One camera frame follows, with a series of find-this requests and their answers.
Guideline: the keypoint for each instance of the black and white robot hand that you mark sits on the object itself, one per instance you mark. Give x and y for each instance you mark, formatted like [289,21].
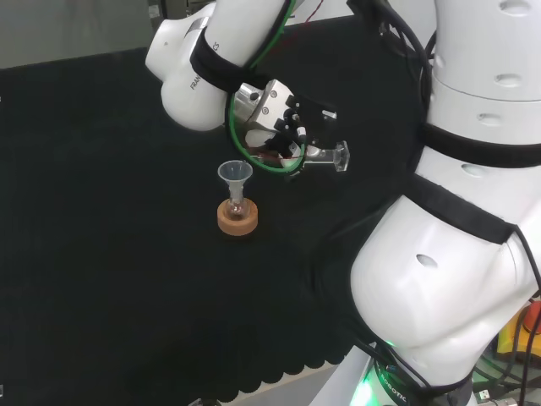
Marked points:
[291,122]

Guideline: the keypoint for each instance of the clear round-bottom flask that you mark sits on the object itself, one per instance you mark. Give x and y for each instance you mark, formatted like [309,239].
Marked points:
[236,208]

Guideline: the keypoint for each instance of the clear plastic funnel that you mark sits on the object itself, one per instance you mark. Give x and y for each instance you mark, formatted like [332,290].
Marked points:
[235,172]

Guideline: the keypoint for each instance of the black bench cloth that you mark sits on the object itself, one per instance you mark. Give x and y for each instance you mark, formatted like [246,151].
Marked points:
[105,220]

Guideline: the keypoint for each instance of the yellow stop button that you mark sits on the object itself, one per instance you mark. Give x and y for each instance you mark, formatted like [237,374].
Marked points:
[507,338]

